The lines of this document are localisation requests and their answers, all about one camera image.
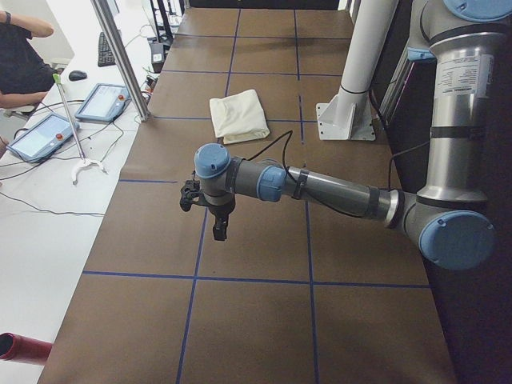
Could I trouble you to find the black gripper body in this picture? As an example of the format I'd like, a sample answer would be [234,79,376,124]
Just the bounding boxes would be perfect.
[179,180,235,224]

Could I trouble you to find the cream long-sleeve cat shirt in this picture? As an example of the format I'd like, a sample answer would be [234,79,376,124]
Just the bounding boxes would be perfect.
[209,89,270,145]

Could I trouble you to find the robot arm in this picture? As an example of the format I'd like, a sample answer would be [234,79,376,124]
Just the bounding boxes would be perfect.
[179,1,511,270]

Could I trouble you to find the far teach pendant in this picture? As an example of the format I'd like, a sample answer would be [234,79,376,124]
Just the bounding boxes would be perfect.
[75,83,131,123]

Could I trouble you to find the teach pendant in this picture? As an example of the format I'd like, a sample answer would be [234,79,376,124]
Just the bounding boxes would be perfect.
[7,113,73,162]
[75,83,131,123]

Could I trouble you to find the black keyboard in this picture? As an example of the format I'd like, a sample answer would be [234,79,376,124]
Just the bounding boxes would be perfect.
[97,32,116,67]

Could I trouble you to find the near teach pendant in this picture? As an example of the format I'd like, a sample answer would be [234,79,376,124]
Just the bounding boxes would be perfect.
[7,113,73,162]

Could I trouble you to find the black computer mouse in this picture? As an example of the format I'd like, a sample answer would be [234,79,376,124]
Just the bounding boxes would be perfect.
[68,70,87,82]

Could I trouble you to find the seated person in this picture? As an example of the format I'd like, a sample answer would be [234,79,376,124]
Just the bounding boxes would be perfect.
[1,10,56,109]

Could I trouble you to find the red cylinder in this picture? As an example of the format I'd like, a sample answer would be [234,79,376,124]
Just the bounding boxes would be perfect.
[1,333,53,366]

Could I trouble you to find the white camera mast base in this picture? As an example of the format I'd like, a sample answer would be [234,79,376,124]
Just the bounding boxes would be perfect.
[316,0,398,141]

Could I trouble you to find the aluminium frame post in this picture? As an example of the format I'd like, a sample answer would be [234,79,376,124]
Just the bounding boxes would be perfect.
[91,0,150,122]

